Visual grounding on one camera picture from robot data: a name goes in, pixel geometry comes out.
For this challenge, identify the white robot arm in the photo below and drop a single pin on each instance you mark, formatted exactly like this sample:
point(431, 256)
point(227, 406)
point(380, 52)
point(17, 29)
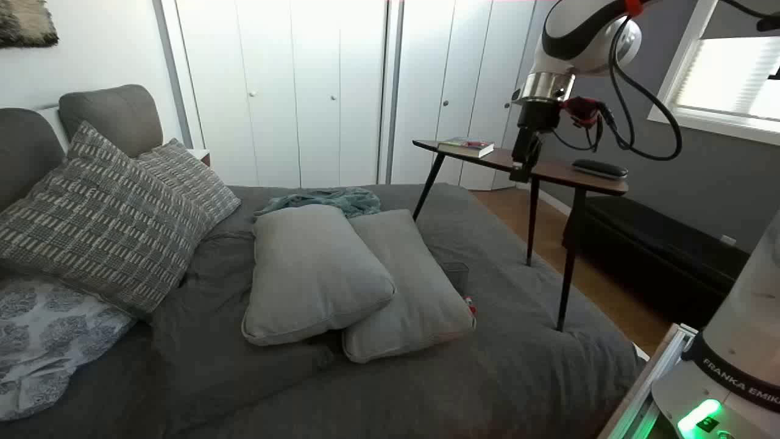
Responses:
point(575, 37)

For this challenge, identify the white window frame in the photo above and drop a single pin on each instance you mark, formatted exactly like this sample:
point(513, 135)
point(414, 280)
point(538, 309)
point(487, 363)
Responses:
point(723, 72)

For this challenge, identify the dark wall picture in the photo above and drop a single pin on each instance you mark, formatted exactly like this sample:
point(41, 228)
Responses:
point(24, 22)

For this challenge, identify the grey pillow right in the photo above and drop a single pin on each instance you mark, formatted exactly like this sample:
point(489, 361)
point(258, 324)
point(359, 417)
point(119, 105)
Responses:
point(425, 307)

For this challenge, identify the grey pillow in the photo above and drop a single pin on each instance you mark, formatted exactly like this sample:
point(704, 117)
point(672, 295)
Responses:
point(425, 307)
point(309, 273)

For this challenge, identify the dark wooden side table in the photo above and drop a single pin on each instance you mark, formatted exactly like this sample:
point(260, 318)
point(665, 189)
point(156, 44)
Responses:
point(543, 172)

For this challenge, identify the black low bench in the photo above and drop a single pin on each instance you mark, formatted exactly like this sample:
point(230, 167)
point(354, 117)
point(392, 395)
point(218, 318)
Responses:
point(671, 267)

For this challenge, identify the large patterned grey cushion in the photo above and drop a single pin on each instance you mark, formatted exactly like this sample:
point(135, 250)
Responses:
point(104, 224)

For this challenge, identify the grey padded headboard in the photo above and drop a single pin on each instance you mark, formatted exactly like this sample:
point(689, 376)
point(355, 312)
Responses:
point(29, 146)

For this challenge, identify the white closet doors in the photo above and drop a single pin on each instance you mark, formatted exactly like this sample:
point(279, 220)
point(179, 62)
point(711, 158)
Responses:
point(318, 94)

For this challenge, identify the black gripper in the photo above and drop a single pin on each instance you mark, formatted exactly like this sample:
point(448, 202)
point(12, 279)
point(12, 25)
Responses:
point(537, 117)

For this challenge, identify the grey pillow left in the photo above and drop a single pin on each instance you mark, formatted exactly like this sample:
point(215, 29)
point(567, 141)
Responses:
point(309, 273)

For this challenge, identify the floral white pillow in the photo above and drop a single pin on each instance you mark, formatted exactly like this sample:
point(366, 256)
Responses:
point(47, 333)

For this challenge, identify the small checked grey cushion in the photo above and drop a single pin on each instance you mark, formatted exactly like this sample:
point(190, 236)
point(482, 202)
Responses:
point(192, 179)

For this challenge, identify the teal crumpled blanket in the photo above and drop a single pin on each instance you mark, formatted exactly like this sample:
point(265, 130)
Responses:
point(348, 200)

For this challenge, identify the book on table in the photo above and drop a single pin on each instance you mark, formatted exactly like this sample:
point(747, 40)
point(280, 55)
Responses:
point(465, 146)

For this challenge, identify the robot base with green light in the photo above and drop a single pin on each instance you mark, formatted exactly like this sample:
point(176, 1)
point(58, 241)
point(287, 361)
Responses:
point(720, 381)

